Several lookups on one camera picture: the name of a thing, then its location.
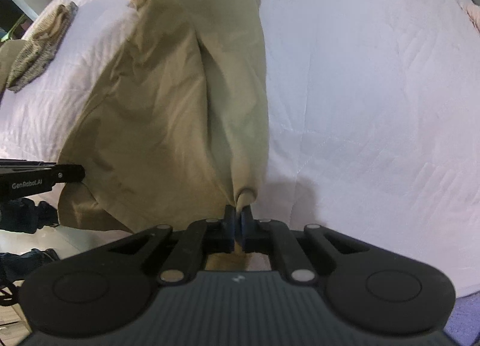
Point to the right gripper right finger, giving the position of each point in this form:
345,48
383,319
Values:
275,240

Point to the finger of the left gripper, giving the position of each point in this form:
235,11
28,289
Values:
18,162
65,173

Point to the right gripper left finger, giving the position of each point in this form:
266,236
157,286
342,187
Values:
191,248

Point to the tan khaki t-shirt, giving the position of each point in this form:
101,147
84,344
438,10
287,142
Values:
176,126

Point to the folded olive brown garment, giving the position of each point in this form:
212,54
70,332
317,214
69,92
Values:
8,54

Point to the folded speckled brown garment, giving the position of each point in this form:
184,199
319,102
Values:
41,46

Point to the pink quilted bed sheet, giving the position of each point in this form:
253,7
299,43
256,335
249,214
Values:
374,125

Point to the purple fleece blanket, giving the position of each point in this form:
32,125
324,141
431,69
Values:
463,324

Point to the pink pillow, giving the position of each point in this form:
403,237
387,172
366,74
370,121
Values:
473,11

